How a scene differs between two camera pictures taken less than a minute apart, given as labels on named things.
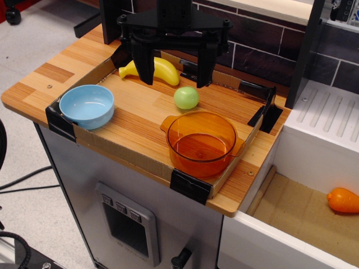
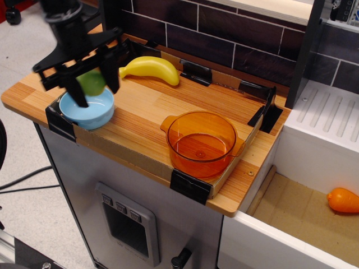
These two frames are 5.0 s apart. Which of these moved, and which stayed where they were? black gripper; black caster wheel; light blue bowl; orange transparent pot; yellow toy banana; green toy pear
Moved: green toy pear; black gripper
Stayed: orange transparent pot; yellow toy banana; light blue bowl; black caster wheel
